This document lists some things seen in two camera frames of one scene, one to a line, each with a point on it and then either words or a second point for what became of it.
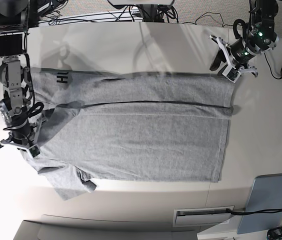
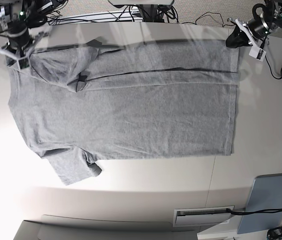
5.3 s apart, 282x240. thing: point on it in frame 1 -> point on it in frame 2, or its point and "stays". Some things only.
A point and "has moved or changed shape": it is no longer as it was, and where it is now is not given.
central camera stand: x=148 y=8 stays
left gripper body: x=23 y=135 -> x=19 y=45
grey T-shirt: x=145 y=126 has moved or changed shape
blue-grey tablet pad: x=268 y=191 stays
